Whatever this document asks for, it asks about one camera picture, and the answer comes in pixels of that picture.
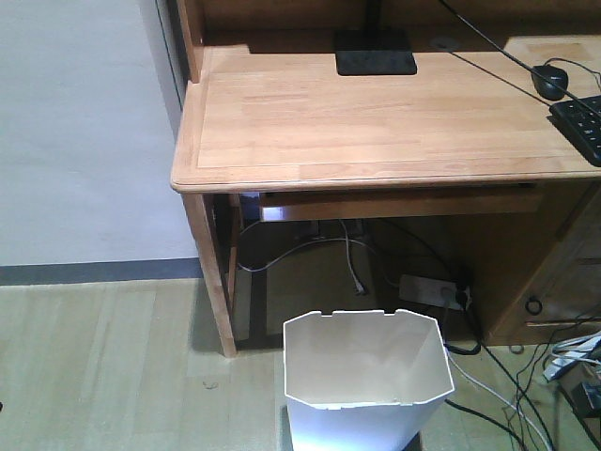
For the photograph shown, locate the white plastic trash bin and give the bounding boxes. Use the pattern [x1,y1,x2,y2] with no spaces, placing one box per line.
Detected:
[283,309,455,450]

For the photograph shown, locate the wooden desk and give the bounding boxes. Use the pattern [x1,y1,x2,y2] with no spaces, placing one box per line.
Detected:
[171,1,600,357]

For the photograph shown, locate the white power strip under desk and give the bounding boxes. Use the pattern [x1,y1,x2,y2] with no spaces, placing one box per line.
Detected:
[399,274,471,311]

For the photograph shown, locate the black monitor stand base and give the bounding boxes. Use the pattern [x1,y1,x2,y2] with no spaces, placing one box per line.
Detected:
[333,1,418,76]

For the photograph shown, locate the black computer mouse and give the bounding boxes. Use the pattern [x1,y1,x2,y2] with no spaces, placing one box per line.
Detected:
[532,65,569,101]

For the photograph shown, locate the black keyboard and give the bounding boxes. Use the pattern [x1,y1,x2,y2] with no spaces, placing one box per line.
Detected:
[549,95,600,167]

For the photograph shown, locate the white cable under desk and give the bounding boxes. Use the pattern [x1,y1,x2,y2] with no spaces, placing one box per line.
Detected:
[237,219,372,298]

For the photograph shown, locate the black floor cable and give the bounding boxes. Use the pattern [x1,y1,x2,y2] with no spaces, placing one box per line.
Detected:
[443,304,564,451]

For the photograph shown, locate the black cable across desk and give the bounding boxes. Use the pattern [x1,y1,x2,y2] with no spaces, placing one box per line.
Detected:
[439,0,601,114]

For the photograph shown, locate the white floor cable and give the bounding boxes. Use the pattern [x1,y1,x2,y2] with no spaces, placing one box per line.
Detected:
[445,350,553,451]

